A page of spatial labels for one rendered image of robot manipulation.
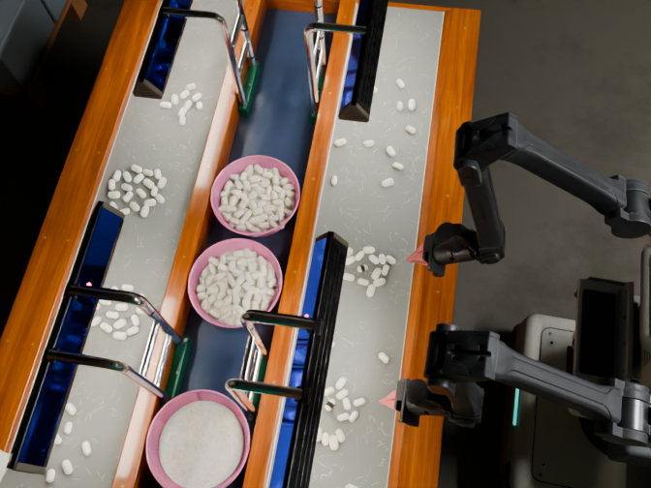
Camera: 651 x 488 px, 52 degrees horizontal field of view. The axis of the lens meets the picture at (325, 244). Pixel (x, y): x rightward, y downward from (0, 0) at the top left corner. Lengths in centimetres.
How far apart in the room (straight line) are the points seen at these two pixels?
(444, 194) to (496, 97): 124
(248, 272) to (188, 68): 77
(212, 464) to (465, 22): 158
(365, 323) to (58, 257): 91
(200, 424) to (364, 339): 49
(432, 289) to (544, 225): 110
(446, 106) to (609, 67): 138
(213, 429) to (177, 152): 86
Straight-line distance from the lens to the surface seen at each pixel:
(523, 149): 128
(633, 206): 148
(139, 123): 223
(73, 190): 215
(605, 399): 128
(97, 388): 192
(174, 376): 189
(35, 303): 204
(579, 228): 290
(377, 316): 184
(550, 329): 240
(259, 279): 189
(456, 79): 220
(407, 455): 175
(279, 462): 143
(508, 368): 111
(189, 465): 182
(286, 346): 180
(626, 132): 320
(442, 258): 169
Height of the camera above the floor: 250
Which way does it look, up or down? 66 degrees down
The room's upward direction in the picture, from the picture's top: 6 degrees counter-clockwise
